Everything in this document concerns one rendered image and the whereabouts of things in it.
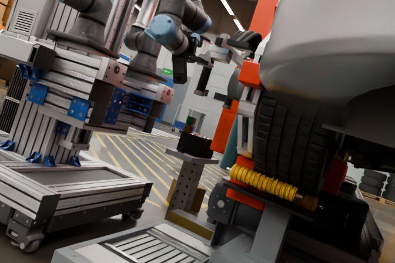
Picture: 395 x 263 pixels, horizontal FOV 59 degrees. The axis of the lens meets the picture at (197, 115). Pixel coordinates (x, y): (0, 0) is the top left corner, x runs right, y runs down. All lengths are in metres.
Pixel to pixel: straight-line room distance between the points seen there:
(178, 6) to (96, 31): 0.53
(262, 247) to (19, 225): 0.90
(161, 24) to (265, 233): 0.85
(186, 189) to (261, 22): 1.05
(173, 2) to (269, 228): 0.88
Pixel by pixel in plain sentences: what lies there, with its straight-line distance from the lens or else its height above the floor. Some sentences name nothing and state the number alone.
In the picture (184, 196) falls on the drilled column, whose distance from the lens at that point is 2.12.
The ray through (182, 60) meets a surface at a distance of 1.19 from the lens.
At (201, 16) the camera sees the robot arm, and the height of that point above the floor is 0.98.
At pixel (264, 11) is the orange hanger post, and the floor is 1.33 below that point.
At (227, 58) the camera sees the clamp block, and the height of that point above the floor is 0.91.
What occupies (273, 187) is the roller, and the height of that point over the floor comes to 0.51.
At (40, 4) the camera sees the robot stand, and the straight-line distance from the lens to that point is 1.93.
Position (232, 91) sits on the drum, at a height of 0.81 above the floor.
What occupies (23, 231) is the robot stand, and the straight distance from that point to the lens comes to 1.45.
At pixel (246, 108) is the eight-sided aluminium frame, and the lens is 1.19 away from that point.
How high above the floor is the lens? 0.65
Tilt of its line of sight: 1 degrees up
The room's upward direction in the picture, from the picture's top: 18 degrees clockwise
